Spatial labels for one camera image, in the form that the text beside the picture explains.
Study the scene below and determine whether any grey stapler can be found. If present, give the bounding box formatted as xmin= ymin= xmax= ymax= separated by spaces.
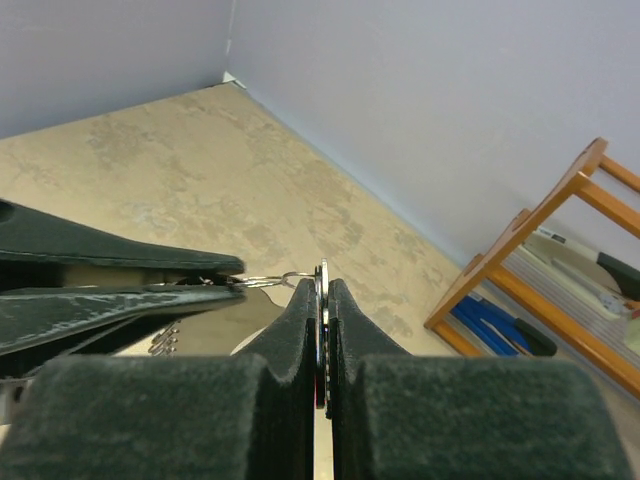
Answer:
xmin=522 ymin=227 xmax=639 ymax=316

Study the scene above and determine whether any blue stapler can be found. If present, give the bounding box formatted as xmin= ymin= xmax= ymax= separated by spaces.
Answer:
xmin=450 ymin=292 xmax=557 ymax=357

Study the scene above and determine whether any red grey key holder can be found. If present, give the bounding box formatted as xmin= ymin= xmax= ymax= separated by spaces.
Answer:
xmin=118 ymin=272 xmax=312 ymax=356

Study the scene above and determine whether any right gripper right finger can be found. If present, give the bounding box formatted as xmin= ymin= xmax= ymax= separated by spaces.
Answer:
xmin=329 ymin=279 xmax=633 ymax=479

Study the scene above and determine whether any silver key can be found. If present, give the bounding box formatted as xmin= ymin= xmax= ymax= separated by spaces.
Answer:
xmin=314 ymin=258 xmax=332 ymax=420

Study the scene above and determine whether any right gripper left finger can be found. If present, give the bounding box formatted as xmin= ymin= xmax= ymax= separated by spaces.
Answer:
xmin=1 ymin=280 xmax=317 ymax=479

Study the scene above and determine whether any wooden shelf rack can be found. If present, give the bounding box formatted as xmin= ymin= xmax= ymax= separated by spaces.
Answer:
xmin=424 ymin=138 xmax=639 ymax=397

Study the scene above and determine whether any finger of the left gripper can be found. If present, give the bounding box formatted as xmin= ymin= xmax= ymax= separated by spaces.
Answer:
xmin=1 ymin=199 xmax=245 ymax=288
xmin=1 ymin=285 xmax=245 ymax=355

